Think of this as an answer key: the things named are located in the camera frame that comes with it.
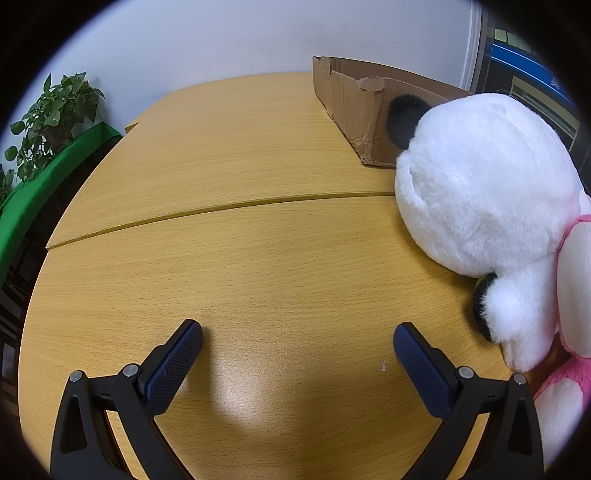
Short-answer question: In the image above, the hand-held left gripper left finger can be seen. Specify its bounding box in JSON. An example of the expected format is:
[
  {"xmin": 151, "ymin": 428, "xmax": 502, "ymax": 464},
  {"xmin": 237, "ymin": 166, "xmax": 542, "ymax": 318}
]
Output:
[{"xmin": 50, "ymin": 318, "xmax": 204, "ymax": 480}]

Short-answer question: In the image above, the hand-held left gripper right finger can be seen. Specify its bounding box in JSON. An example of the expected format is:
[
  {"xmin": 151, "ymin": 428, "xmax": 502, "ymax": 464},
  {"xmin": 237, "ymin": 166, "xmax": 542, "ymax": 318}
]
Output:
[{"xmin": 393, "ymin": 322, "xmax": 546, "ymax": 480}]

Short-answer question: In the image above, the white panda plush pink outfit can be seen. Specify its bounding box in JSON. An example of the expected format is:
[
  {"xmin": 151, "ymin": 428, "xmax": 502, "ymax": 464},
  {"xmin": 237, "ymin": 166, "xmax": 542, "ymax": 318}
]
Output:
[{"xmin": 387, "ymin": 92, "xmax": 591, "ymax": 467}]

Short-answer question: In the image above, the brown cardboard box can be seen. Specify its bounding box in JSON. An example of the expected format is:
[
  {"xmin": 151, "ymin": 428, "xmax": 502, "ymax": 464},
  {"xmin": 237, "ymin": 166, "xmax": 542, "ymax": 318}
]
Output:
[{"xmin": 312, "ymin": 56, "xmax": 472, "ymax": 168}]

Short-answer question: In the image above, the green partition panel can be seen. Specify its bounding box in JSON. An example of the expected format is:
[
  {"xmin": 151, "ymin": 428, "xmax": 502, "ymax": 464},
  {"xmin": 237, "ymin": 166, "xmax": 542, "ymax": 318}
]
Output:
[{"xmin": 0, "ymin": 124, "xmax": 124, "ymax": 278}]

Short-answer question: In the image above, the green potted plant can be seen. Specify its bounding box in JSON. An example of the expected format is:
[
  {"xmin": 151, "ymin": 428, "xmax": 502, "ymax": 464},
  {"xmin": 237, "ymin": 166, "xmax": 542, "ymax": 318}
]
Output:
[{"xmin": 0, "ymin": 71, "xmax": 106, "ymax": 204}]

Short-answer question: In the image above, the glass partition with blue band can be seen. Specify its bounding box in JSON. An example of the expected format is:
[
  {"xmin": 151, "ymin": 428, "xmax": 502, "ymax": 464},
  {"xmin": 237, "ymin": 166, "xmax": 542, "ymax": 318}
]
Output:
[{"xmin": 479, "ymin": 11, "xmax": 583, "ymax": 153}]

